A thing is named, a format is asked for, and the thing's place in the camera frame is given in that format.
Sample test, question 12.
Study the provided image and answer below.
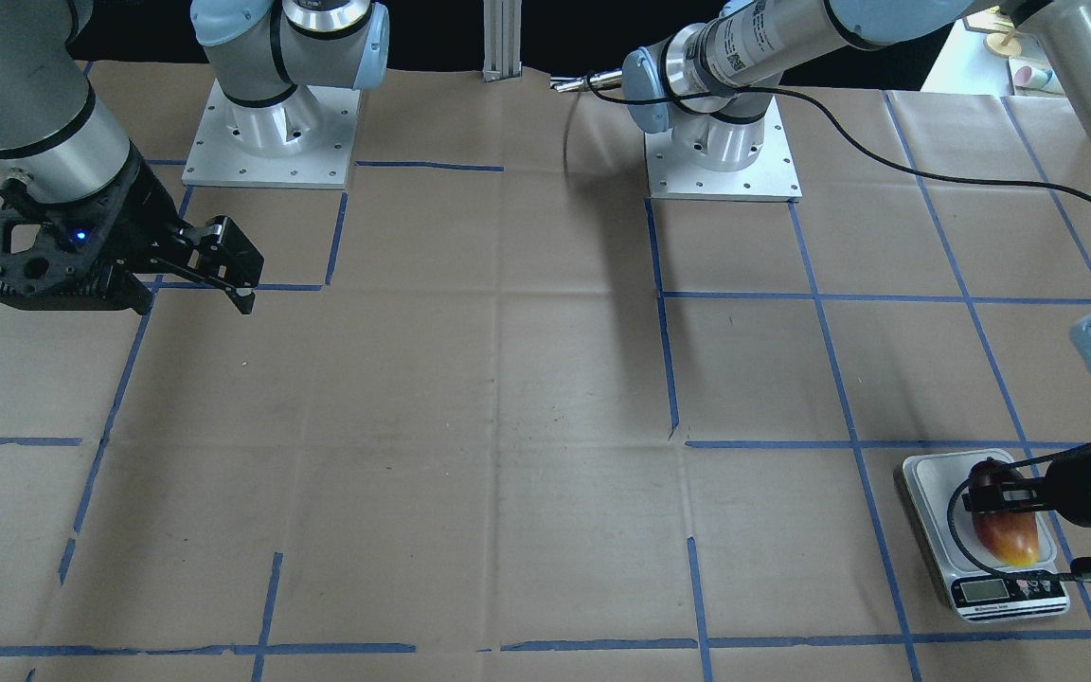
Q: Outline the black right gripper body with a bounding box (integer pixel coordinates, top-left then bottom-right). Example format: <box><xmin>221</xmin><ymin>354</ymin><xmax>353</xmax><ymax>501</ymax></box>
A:
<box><xmin>81</xmin><ymin>147</ymin><xmax>229</xmax><ymax>295</ymax></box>

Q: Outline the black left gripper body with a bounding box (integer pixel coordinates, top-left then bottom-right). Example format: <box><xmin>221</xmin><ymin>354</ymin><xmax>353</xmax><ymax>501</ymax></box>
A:
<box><xmin>1040</xmin><ymin>454</ymin><xmax>1091</xmax><ymax>527</ymax></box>

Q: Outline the red yellow mango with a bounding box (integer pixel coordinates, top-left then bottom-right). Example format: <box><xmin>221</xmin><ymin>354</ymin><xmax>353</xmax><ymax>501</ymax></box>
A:
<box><xmin>966</xmin><ymin>458</ymin><xmax>1042</xmax><ymax>569</ymax></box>

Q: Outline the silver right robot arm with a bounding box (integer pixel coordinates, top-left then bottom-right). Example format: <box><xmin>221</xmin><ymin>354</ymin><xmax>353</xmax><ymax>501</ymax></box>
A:
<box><xmin>0</xmin><ymin>1</ymin><xmax>389</xmax><ymax>314</ymax></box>

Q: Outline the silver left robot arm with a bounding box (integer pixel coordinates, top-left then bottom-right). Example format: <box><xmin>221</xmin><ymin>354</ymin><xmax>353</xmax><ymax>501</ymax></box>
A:
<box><xmin>620</xmin><ymin>1</ymin><xmax>1091</xmax><ymax>527</ymax></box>

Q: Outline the silver digital kitchen scale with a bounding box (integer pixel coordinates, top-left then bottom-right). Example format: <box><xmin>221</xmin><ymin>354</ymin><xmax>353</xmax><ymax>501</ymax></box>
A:
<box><xmin>894</xmin><ymin>448</ymin><xmax>1072</xmax><ymax>624</ymax></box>

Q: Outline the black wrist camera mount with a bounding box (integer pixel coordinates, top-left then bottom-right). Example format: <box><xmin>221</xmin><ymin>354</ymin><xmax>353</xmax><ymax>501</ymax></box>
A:
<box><xmin>0</xmin><ymin>177</ymin><xmax>152</xmax><ymax>314</ymax></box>

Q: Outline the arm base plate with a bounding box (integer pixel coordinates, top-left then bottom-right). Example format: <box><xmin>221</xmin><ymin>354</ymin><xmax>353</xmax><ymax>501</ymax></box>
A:
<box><xmin>182</xmin><ymin>83</ymin><xmax>361</xmax><ymax>190</ymax></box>
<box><xmin>645</xmin><ymin>99</ymin><xmax>804</xmax><ymax>203</ymax></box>

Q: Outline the black braided cable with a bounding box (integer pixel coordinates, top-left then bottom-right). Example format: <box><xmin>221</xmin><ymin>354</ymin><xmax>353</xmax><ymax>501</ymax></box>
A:
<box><xmin>588</xmin><ymin>81</ymin><xmax>1091</xmax><ymax>261</ymax></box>

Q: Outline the aluminium frame post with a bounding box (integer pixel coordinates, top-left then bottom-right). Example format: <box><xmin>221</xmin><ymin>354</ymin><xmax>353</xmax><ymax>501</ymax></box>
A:
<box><xmin>482</xmin><ymin>0</ymin><xmax>524</xmax><ymax>82</ymax></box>

